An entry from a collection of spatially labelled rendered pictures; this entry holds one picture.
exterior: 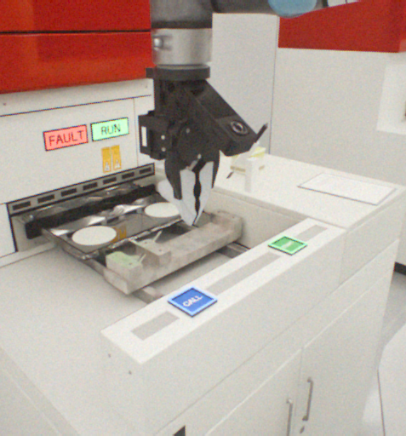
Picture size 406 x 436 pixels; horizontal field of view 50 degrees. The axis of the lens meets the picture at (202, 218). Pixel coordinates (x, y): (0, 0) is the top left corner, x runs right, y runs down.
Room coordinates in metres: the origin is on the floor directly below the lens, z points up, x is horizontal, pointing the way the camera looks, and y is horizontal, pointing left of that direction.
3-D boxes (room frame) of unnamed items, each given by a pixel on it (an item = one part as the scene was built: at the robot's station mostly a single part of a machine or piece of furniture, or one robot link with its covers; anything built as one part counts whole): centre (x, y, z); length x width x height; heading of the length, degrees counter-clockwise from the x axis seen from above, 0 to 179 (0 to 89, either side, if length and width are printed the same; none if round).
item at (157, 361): (0.66, -0.08, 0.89); 0.55 x 0.09 x 0.14; 136
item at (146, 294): (0.83, 0.18, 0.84); 0.50 x 0.02 x 0.03; 46
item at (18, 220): (1.10, 0.30, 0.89); 0.44 x 0.02 x 0.10; 136
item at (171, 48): (0.57, 0.03, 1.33); 0.08 x 0.08 x 0.05
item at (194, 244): (0.91, 0.06, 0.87); 0.36 x 0.08 x 0.03; 136
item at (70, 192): (1.10, 0.30, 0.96); 0.44 x 0.01 x 0.02; 136
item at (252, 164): (1.06, -0.11, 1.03); 0.06 x 0.04 x 0.13; 46
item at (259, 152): (1.21, -0.13, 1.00); 0.07 x 0.07 x 0.07; 50
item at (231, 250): (1.03, -0.01, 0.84); 0.50 x 0.02 x 0.03; 46
